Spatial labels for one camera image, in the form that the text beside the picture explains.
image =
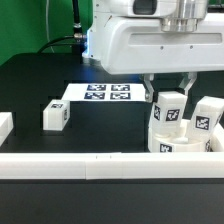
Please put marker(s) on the black cable horizontal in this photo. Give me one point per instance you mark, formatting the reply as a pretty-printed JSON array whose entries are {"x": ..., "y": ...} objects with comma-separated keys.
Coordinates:
[{"x": 76, "y": 42}]

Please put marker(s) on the white front fence wall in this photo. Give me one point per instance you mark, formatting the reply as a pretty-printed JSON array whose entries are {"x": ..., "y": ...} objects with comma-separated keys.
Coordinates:
[{"x": 87, "y": 166}]

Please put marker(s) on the white fence wall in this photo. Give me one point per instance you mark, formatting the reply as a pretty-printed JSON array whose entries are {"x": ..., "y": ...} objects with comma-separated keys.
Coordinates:
[
  {"x": 218, "y": 138},
  {"x": 6, "y": 125},
  {"x": 87, "y": 166}
]

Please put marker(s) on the white marker sheet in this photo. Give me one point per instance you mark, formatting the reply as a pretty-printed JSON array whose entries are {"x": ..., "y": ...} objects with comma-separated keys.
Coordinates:
[{"x": 104, "y": 92}]

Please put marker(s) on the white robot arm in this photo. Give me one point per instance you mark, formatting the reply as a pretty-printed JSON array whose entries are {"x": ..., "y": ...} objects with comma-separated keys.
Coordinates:
[{"x": 147, "y": 37}]

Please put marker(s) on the white right fence wall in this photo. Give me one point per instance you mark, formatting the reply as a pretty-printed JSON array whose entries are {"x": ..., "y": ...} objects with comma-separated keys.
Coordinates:
[{"x": 218, "y": 138}]

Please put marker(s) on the white left fence wall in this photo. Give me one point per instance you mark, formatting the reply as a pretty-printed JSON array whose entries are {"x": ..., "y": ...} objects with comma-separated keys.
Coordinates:
[{"x": 6, "y": 125}]

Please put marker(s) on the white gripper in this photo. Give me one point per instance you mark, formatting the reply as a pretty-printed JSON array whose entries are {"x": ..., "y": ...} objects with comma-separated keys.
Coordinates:
[{"x": 179, "y": 36}]

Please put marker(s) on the black cable vertical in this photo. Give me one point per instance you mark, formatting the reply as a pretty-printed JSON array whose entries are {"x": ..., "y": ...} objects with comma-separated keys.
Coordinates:
[{"x": 76, "y": 16}]

